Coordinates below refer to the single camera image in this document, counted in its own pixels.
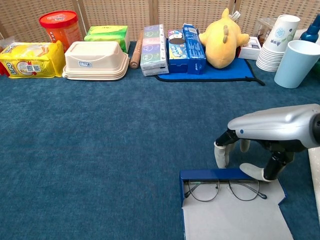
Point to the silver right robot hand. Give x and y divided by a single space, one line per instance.
275 125

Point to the thin-framed eyeglasses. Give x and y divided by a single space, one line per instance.
262 195

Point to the blue glasses case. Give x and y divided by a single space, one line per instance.
225 220

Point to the light blue mug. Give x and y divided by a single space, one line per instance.
297 60

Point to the blue cloth mat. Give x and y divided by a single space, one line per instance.
225 73

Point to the small white box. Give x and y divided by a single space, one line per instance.
250 52

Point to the stack of white paper cups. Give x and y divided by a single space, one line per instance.
280 35

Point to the yellow plush toy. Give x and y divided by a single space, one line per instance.
222 42

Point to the dark blue bottle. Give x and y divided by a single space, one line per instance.
311 32

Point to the dark blue long carton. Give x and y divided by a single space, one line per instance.
193 42

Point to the blue sandwich cookie box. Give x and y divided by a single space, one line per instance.
176 47

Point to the pastel pocket tissue multipack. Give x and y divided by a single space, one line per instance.
152 50

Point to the wooden rolling pin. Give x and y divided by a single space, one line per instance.
136 55

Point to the green tissue pack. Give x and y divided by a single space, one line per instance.
107 33

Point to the beige lunch box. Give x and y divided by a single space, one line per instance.
95 60

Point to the wicker folding screen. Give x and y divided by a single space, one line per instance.
112 15

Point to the orange tub with red lid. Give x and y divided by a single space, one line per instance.
60 30

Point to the yellow biscuit pack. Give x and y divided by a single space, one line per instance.
30 60

